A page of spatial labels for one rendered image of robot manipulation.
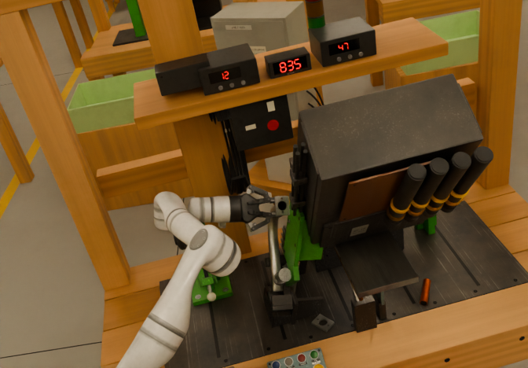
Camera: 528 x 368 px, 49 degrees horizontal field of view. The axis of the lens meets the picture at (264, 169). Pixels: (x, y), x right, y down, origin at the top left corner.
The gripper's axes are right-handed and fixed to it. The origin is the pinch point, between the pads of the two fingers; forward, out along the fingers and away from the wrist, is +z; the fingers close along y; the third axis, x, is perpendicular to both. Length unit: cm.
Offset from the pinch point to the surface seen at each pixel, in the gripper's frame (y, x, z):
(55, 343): -41, 174, -82
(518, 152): 56, 162, 204
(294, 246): -11.7, -4.5, 2.9
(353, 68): 35.6, -17.2, 20.5
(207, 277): -17.5, 22.4, -18.1
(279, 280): -20.3, 2.7, -0.3
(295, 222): -5.7, -8.2, 2.8
